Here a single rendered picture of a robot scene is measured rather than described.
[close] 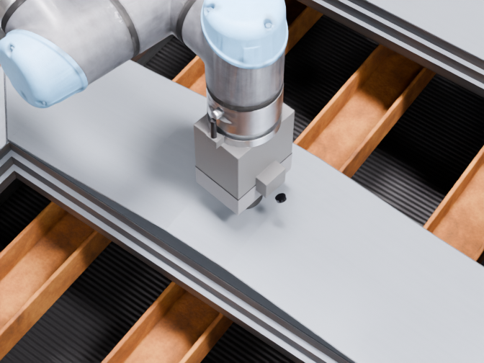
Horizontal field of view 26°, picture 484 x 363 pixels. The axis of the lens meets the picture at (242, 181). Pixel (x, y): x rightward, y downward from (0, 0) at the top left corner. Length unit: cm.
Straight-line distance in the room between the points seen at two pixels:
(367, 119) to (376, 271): 41
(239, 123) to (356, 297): 24
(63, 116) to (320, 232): 35
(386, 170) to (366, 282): 50
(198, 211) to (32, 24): 32
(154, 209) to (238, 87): 25
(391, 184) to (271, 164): 53
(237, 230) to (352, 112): 42
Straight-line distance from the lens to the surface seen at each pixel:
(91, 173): 121
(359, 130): 149
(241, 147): 103
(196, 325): 132
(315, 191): 118
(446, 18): 140
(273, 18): 92
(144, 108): 127
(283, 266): 113
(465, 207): 144
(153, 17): 97
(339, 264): 114
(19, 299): 137
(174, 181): 118
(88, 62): 95
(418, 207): 159
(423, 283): 115
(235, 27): 91
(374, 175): 161
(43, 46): 94
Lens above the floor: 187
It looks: 56 degrees down
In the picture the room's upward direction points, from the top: straight up
